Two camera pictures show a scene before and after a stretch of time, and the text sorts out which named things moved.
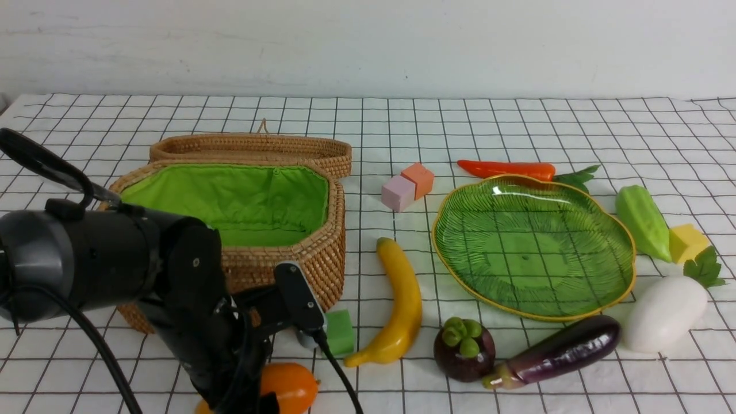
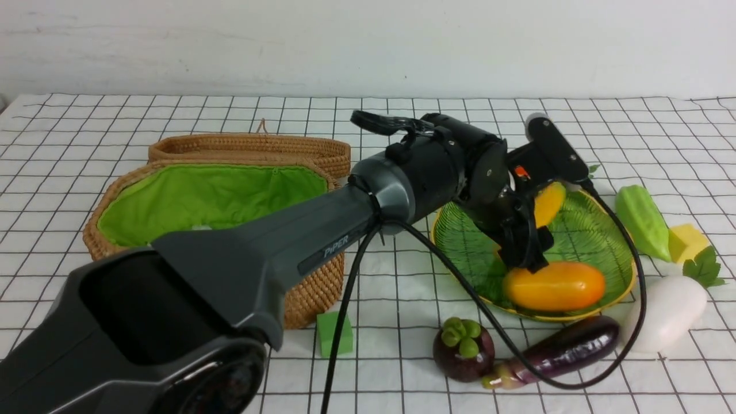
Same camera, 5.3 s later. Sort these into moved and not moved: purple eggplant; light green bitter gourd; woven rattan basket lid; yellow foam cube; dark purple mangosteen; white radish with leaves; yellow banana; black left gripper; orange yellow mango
Moved: black left gripper; orange yellow mango; yellow banana
Not moved: dark purple mangosteen; purple eggplant; white radish with leaves; woven rattan basket lid; light green bitter gourd; yellow foam cube
